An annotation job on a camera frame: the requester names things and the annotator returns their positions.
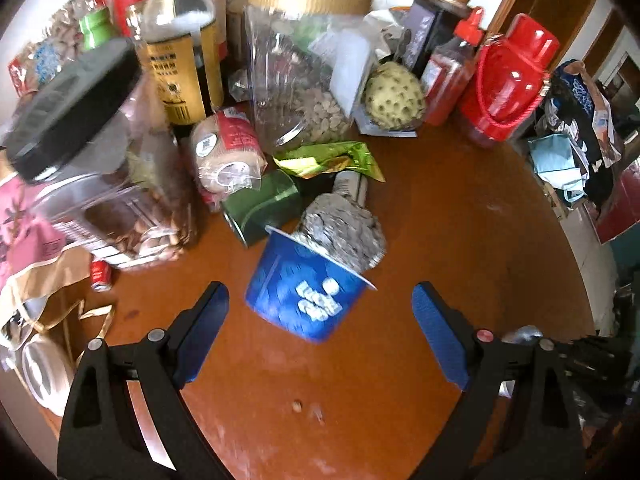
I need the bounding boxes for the blue lucky paper cup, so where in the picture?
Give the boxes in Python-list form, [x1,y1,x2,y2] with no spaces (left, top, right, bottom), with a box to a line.
[245,228,375,342]

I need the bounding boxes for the green tin can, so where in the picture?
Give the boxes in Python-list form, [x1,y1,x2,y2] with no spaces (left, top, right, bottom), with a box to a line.
[221,170,303,247]

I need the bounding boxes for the green foil wrapper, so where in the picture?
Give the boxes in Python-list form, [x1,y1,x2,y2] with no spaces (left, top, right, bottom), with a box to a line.
[272,141,385,182]

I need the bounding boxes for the white round bowl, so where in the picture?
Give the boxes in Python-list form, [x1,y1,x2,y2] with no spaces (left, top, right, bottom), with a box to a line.
[20,334,75,417]

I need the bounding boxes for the wooden table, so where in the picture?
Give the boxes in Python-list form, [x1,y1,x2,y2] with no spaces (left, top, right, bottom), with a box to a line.
[34,104,599,480]

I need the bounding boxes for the pink gift bag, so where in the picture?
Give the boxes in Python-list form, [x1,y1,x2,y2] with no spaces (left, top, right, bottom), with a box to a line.
[1,157,91,318]

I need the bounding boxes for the clear jar black lid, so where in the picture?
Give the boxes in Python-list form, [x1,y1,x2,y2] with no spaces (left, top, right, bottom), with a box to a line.
[3,38,196,270]

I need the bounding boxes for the pile of clothes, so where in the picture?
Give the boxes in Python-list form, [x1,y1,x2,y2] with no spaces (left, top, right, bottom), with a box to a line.
[528,60,624,212]

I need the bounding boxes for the pink wrapped package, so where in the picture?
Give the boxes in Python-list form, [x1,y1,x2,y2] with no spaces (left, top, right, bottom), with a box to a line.
[189,107,267,211]

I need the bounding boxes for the red thermos jug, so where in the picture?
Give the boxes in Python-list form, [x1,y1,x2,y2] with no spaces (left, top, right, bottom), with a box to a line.
[457,13,560,146]

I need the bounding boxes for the red cap sauce bottle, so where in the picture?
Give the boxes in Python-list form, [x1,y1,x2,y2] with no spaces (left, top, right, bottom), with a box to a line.
[421,6,484,126]

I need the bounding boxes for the red snack packet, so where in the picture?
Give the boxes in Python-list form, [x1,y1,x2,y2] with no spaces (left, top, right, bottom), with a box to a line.
[8,0,110,98]

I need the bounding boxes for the green bottle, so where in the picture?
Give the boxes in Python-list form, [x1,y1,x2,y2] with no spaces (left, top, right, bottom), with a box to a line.
[79,6,118,51]

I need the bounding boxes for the yellow label liquor bottle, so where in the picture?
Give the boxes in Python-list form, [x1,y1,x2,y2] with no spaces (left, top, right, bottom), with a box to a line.
[141,0,224,138]

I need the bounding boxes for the clear jar gold lid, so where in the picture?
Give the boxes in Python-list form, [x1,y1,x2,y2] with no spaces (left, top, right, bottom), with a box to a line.
[244,0,373,155]

